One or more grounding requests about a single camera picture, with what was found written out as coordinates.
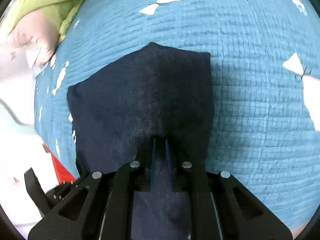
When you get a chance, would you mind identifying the dark denim jacket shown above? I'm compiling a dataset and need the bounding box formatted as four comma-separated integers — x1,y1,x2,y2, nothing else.
67,43,214,239

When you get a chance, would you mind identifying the teal quilted bed cover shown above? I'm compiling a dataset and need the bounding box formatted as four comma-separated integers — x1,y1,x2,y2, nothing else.
34,0,319,229

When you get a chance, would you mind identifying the green pink folded duvet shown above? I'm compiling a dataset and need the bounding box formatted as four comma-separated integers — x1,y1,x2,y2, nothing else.
1,0,85,67

